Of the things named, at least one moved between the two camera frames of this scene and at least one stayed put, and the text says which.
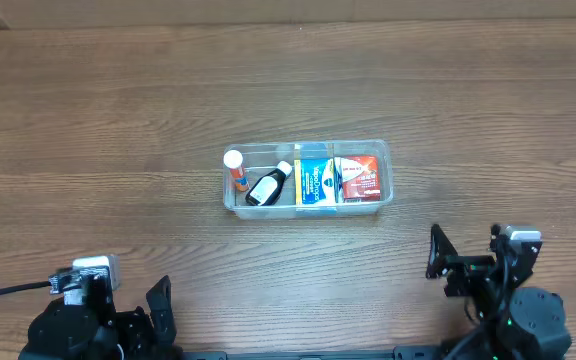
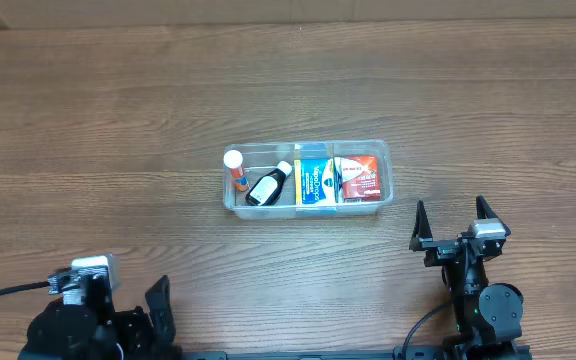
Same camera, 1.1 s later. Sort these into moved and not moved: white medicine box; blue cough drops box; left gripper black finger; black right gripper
Moved: black right gripper
Not moved: white medicine box; blue cough drops box; left gripper black finger
